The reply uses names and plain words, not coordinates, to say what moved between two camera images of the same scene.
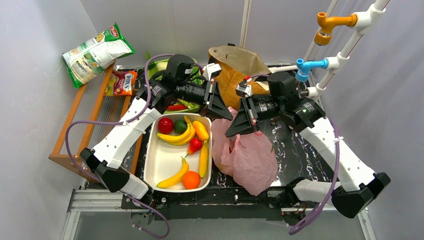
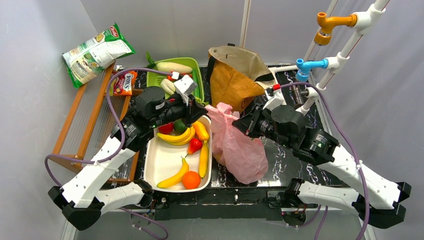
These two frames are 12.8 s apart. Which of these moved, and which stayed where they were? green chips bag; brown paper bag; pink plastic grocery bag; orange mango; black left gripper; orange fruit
Moved: black left gripper; pink plastic grocery bag
Stayed: orange mango; green chips bag; orange fruit; brown paper bag
